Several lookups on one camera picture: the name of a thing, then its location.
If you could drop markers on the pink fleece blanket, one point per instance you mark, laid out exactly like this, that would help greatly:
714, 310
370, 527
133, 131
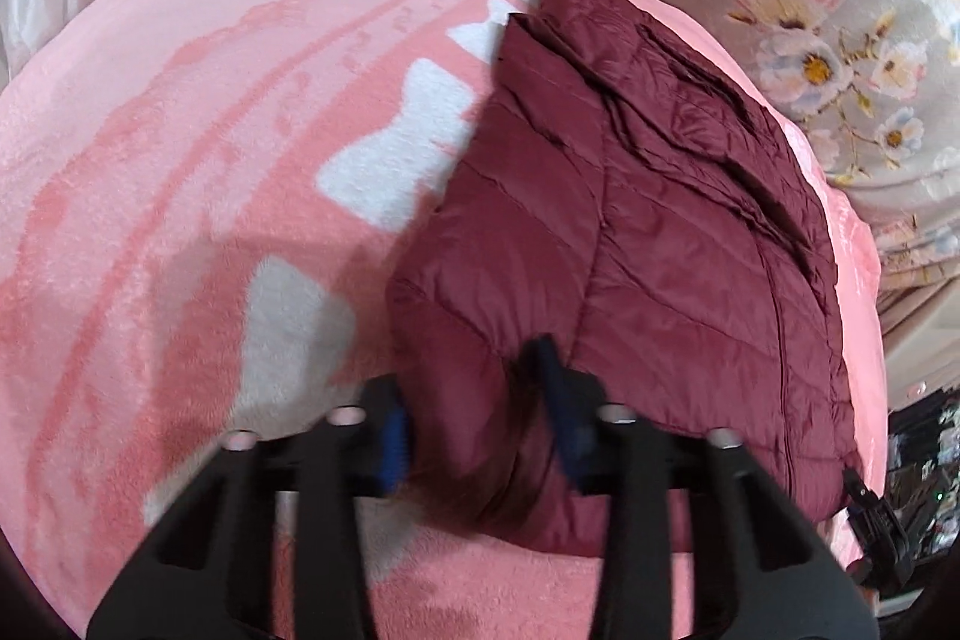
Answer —
201, 202

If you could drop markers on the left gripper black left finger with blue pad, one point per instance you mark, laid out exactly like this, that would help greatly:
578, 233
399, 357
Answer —
206, 570

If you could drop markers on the dark cluttered items beside bed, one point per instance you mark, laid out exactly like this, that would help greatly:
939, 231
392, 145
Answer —
922, 476

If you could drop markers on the maroon quilted down jacket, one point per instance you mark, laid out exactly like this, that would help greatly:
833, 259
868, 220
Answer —
622, 195

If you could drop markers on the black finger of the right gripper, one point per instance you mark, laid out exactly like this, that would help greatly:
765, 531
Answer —
888, 539

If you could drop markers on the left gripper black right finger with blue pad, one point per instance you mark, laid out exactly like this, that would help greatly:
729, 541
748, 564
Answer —
760, 569

